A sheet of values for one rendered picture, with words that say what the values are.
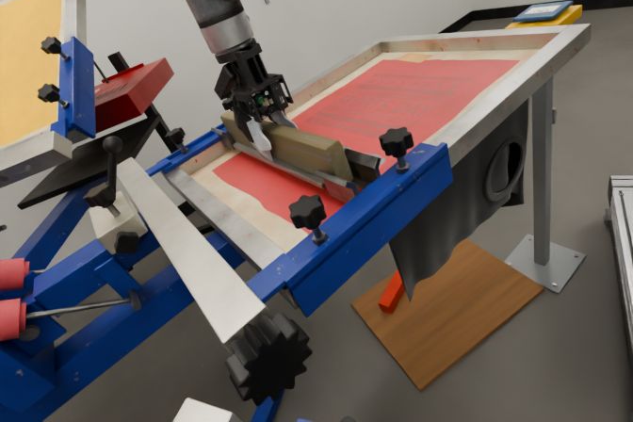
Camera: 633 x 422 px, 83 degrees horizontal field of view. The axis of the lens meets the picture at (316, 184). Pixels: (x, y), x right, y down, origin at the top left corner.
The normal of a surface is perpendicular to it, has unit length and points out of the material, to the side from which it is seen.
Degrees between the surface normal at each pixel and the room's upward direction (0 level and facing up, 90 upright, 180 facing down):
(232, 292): 0
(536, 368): 0
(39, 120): 32
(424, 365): 0
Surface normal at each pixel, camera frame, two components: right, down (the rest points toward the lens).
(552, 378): -0.33, -0.78
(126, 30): 0.58, 0.27
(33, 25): -0.21, -0.39
